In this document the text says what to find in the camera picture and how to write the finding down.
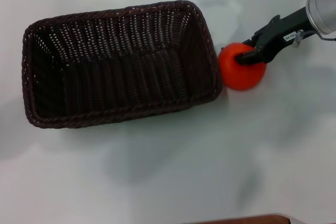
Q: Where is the orange-red tomato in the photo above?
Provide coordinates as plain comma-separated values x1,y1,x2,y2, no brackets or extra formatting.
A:
217,42,267,91

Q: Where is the thin grey gripper cable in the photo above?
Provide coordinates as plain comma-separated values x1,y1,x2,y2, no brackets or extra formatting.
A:
293,29,317,48

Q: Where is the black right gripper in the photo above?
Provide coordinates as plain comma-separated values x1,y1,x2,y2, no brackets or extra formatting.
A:
237,6,313,66

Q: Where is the brown wooden edge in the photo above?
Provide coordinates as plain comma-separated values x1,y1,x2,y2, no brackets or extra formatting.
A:
198,214,292,224

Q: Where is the dark brown woven basket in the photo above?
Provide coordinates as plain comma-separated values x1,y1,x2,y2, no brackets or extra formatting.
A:
21,0,224,130

